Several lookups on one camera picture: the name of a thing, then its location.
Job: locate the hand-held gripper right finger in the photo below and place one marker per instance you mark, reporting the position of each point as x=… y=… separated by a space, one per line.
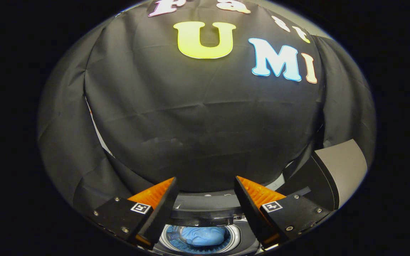
x=249 y=209

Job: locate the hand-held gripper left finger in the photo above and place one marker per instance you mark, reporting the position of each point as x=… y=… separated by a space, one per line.
x=162 y=209

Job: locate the grey washing machine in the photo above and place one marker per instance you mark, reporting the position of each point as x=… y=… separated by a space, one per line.
x=244 y=238

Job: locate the dark washing machine lid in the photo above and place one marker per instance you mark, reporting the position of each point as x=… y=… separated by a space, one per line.
x=201 y=217

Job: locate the light blue polo shirt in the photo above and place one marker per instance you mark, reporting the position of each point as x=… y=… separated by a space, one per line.
x=205 y=236

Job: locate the beige cabinet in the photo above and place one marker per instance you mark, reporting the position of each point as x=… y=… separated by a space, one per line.
x=343 y=170

